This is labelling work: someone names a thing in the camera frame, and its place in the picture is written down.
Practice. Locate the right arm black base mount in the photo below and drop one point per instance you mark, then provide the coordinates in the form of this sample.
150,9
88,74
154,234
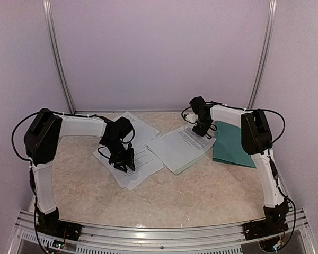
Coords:
274,222

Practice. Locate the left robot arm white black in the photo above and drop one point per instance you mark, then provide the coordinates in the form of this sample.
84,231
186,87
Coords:
41,141

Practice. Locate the light green clipboard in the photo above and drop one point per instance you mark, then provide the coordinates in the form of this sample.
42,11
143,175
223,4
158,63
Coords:
184,167

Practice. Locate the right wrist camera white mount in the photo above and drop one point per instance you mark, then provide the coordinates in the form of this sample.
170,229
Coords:
190,118

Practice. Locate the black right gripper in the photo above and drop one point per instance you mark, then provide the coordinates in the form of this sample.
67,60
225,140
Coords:
202,133

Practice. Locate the dark teal folder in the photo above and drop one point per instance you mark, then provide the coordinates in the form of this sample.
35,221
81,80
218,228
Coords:
227,147

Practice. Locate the printed paper sheet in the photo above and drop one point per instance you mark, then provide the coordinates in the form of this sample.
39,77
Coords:
144,133
179,147

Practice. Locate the aluminium frame post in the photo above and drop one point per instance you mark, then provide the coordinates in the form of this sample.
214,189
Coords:
50,25
264,52

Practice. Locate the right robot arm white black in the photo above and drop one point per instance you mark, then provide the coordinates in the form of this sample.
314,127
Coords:
257,142

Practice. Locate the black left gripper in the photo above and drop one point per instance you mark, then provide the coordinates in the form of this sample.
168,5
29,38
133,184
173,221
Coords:
129,160

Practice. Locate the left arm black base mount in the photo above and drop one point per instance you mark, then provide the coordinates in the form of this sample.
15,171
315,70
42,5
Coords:
50,224

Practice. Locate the right aluminium frame post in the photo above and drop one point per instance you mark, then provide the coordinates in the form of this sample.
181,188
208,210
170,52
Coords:
264,52

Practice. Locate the left aluminium frame post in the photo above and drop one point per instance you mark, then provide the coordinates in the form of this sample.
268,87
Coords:
50,25

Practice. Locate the front aluminium rail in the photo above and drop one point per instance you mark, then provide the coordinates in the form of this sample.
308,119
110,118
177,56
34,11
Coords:
226,238

